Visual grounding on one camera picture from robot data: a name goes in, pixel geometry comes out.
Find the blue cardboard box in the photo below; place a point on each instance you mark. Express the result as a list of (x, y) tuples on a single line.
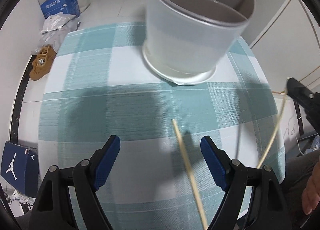
[(60, 2)]

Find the person's right hand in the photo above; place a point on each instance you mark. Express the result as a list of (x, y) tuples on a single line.
[(311, 192)]

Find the teal checkered tablecloth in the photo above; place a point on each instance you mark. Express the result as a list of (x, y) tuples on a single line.
[(100, 69)]

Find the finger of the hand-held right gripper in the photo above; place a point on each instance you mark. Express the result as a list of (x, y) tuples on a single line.
[(302, 94)]

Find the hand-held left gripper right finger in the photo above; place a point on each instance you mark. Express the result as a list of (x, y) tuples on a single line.
[(213, 162)]

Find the single wooden chopstick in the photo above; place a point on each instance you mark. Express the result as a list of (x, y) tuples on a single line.
[(277, 129), (186, 162)]

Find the brown suede shoe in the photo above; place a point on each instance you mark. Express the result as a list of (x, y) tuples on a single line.
[(48, 51), (40, 68)]

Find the clear plastic bag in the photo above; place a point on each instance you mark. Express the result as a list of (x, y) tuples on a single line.
[(53, 39)]

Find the white plastic bag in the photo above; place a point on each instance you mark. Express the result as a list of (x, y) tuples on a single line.
[(57, 23)]

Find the white power strip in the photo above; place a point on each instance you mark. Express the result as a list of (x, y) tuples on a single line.
[(17, 196)]

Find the blue shoe box white figure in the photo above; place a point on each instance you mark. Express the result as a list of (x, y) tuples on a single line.
[(15, 165)]

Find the white utensil holder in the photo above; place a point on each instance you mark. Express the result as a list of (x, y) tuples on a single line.
[(185, 44)]

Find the person's grey trousers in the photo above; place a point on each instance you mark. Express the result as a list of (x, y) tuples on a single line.
[(297, 172)]

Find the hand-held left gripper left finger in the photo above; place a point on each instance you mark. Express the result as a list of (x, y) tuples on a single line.
[(107, 162)]

